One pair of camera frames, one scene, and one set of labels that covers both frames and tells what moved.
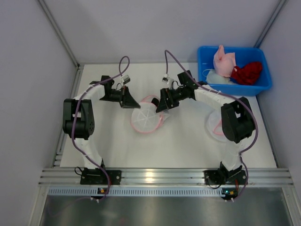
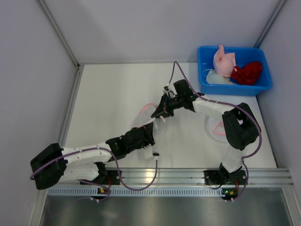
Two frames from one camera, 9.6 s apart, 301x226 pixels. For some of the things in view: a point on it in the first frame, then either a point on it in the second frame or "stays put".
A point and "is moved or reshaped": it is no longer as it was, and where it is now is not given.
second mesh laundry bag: [214, 127] stays put
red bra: [248, 75] stays put
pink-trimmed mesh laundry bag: [145, 119] is moved or reshaped
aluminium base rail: [162, 177] stays put
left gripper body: [122, 97] -> [146, 135]
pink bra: [224, 63] stays put
